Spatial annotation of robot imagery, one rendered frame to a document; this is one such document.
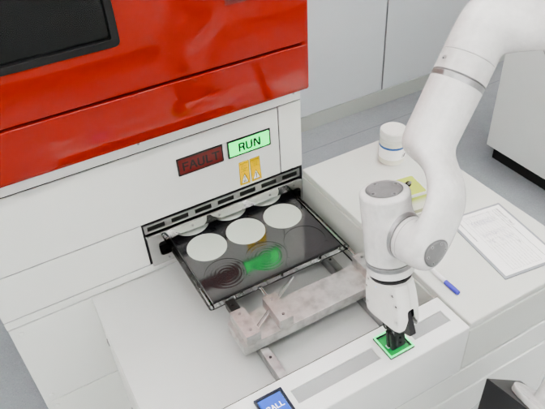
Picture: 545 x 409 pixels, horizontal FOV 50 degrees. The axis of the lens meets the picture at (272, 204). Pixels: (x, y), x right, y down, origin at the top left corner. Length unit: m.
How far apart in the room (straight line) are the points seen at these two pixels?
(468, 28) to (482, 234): 0.56
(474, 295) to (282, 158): 0.59
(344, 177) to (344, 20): 1.97
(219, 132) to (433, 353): 0.67
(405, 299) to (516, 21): 0.47
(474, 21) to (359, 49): 2.58
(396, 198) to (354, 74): 2.69
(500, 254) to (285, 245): 0.49
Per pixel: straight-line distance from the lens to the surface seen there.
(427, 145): 0.95
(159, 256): 1.49
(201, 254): 1.44
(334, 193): 1.48
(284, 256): 1.41
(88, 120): 1.20
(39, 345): 1.59
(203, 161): 1.40
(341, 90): 3.59
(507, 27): 1.00
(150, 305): 1.46
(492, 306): 1.26
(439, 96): 0.97
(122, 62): 1.17
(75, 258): 1.43
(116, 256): 1.46
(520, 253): 1.38
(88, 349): 1.65
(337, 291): 1.35
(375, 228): 0.96
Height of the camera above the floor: 1.88
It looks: 39 degrees down
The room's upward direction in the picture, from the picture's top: 4 degrees counter-clockwise
